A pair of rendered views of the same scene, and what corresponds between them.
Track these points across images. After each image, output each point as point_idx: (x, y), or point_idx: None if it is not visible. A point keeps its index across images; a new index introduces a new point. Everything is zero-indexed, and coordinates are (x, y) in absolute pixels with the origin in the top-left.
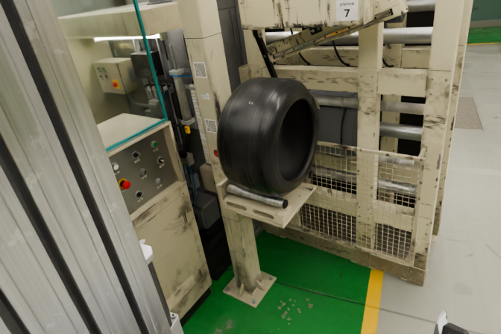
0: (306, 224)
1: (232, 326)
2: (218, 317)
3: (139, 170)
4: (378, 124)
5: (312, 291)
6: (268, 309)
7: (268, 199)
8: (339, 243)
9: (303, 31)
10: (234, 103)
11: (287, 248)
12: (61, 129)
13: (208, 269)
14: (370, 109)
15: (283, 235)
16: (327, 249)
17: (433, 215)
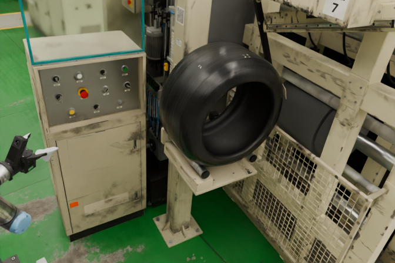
0: (247, 201)
1: (141, 252)
2: (135, 238)
3: (102, 86)
4: (352, 141)
5: (225, 261)
6: (178, 254)
7: (194, 162)
8: (275, 233)
9: (300, 11)
10: (188, 60)
11: (230, 212)
12: None
13: (146, 195)
14: (347, 122)
15: (233, 199)
16: (264, 233)
17: (370, 260)
